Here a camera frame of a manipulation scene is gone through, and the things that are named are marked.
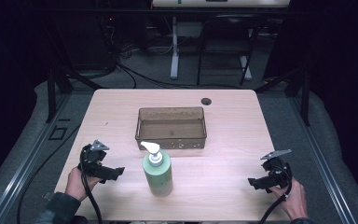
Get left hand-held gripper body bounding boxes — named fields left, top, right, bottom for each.
left=77, top=139, right=113, bottom=185

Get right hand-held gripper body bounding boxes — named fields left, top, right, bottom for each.
left=259, top=148, right=294, bottom=194

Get green pump soap bottle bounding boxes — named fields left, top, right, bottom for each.
left=140, top=141, right=174, bottom=198

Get brown translucent plastic bin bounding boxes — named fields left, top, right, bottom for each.
left=134, top=106, right=208, bottom=150

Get person's left hand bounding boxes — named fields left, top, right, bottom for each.
left=64, top=166, right=103, bottom=203

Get person's right hand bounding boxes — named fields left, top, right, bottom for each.
left=268, top=176, right=310, bottom=221

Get black chair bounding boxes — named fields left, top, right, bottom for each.
left=196, top=13, right=259, bottom=87

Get white standing desk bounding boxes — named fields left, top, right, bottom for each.
left=151, top=0, right=292, bottom=80

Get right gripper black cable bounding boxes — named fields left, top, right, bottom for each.
left=257, top=163, right=294, bottom=224

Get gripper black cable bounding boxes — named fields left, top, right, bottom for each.
left=79, top=145, right=103, bottom=224
left=257, top=163, right=294, bottom=224

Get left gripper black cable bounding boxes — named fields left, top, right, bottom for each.
left=79, top=145, right=103, bottom=224

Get aluminium floor rail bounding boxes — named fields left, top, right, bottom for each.
left=0, top=92, right=73, bottom=224
left=288, top=96, right=358, bottom=224

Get black metal frame post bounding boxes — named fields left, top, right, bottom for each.
left=46, top=66, right=75, bottom=124
left=283, top=66, right=311, bottom=127

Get black floor cables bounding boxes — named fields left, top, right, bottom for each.
left=59, top=12, right=241, bottom=91

